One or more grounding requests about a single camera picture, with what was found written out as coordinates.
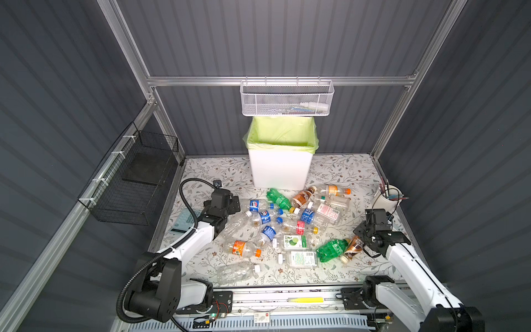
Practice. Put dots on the orange label bottle top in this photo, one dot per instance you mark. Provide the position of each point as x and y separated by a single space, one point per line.
333 190

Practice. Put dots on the orange label bottle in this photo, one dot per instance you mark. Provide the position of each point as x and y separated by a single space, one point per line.
242 249
333 190

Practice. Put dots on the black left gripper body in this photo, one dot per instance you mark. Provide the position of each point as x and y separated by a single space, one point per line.
233 207

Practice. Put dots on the black wire mesh basket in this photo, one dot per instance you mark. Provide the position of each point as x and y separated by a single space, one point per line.
133 186

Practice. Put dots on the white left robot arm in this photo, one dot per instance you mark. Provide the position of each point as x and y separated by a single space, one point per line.
158 289

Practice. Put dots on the pepsi bottle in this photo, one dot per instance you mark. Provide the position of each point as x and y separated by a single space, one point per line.
263 217
267 234
256 205

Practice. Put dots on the white wire mesh basket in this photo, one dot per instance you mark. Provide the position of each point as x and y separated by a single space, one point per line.
261 98

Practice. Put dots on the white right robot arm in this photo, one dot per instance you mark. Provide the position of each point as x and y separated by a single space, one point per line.
436 308

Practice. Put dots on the blue label bottle right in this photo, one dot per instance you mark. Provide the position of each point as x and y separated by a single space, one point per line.
310 217

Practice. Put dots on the pink label bottle yellow cap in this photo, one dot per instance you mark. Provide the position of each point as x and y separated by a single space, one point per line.
297 227

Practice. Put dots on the lime label bottle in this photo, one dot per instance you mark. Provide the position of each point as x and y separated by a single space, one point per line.
286 243

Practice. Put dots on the clear bottle top right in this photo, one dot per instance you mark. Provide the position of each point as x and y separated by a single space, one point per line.
338 202

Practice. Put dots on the brown cola bottle centre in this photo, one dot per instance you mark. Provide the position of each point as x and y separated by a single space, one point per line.
303 197

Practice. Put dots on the white tube in basket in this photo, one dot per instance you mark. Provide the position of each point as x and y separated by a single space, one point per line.
315 106

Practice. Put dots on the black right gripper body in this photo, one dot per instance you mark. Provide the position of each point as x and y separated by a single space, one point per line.
364 232

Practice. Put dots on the white plastic trash bin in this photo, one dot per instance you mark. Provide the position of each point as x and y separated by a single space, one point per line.
280 169

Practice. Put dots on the brown tea bottle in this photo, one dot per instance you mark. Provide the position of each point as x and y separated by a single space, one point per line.
354 248

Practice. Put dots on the orange label bottle bottom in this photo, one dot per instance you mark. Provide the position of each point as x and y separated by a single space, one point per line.
242 249

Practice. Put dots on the white cup with pens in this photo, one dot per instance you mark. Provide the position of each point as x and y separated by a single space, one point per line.
389 199

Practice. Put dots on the clear crushed bottle bottom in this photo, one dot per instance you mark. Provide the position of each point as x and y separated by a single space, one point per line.
239 272

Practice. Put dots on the green bin liner bag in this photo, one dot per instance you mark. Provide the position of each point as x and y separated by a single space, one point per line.
286 134

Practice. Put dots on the pepsi bottle middle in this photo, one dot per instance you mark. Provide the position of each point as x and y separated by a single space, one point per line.
263 217

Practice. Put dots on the clear crushed bottle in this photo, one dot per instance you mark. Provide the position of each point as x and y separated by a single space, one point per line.
239 272
236 224

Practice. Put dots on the pepsi bottle lower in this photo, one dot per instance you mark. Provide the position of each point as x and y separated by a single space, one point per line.
267 234

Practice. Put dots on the red white label bottle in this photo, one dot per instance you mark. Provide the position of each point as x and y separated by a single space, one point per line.
325 212

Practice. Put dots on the green label bottle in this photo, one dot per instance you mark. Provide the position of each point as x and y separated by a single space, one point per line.
298 259

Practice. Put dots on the pepsi bottle upper left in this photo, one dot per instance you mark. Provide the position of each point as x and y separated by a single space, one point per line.
256 205

